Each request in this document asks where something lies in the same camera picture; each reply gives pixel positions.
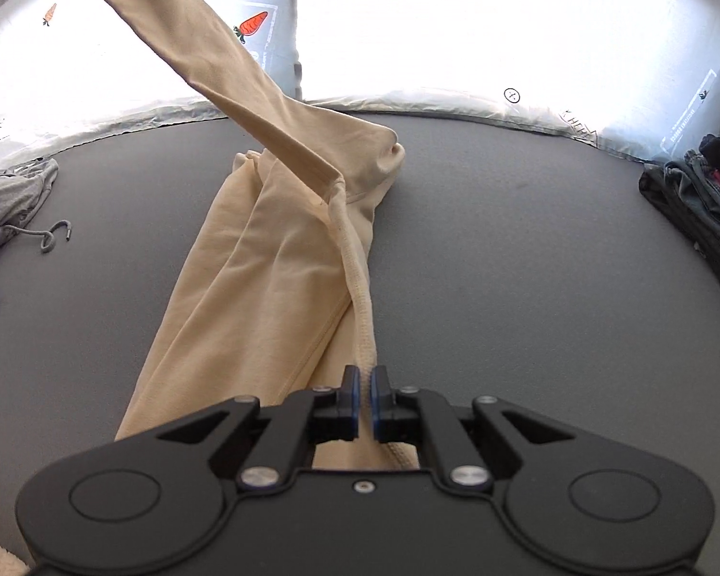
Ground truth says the white printed sheet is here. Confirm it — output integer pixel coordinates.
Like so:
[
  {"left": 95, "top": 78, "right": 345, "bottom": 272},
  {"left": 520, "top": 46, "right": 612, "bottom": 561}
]
[{"left": 0, "top": 0, "right": 720, "bottom": 164}]

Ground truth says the pile of dark folded clothes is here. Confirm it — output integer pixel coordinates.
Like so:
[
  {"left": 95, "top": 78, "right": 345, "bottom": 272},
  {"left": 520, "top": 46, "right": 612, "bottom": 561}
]
[{"left": 638, "top": 135, "right": 720, "bottom": 308}]

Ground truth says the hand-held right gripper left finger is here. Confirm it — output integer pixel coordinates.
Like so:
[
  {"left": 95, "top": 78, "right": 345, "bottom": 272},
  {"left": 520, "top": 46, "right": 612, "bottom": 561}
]
[{"left": 138, "top": 365, "right": 361, "bottom": 489}]

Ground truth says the grey garment with drawstring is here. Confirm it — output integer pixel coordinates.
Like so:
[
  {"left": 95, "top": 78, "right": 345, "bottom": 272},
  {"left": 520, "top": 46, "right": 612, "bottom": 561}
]
[{"left": 0, "top": 156, "right": 76, "bottom": 256}]

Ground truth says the beige long-sleeve shirt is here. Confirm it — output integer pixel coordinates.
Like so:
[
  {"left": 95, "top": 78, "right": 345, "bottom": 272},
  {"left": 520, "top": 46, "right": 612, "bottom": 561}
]
[{"left": 66, "top": 0, "right": 422, "bottom": 472}]

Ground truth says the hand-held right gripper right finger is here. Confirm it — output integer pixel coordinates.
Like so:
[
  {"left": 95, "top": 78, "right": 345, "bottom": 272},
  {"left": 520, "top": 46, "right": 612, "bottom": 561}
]
[{"left": 370, "top": 365, "right": 592, "bottom": 489}]

